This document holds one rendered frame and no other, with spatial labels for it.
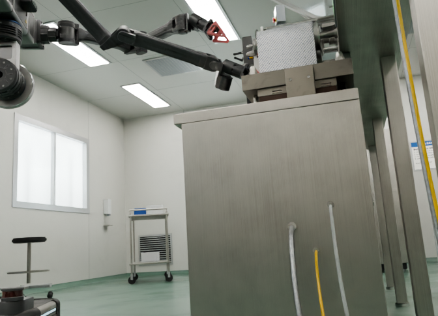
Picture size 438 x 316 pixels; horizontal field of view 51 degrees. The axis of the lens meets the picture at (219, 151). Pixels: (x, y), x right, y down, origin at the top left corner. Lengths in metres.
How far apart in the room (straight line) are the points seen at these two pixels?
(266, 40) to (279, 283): 1.00
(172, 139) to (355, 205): 6.75
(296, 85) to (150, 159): 6.68
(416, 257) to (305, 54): 0.90
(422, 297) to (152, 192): 6.59
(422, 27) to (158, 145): 7.30
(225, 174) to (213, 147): 0.11
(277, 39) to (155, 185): 6.35
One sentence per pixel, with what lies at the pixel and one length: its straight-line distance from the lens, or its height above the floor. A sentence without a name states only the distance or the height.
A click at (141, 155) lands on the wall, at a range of 8.31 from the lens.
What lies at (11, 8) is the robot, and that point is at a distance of 2.06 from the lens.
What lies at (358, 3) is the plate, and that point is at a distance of 1.60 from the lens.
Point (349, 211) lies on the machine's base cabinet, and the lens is 1.53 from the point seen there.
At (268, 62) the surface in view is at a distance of 1.95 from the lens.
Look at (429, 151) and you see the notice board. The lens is 7.53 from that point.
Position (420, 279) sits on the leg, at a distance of 1.94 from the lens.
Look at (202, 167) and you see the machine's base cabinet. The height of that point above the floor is 0.69.
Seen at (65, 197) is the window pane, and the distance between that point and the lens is 6.89.
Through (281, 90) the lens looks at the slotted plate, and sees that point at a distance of 1.71.
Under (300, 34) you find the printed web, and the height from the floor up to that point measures 1.24.
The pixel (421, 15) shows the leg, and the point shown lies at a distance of 1.14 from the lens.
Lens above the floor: 0.41
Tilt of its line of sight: 12 degrees up
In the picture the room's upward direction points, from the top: 4 degrees counter-clockwise
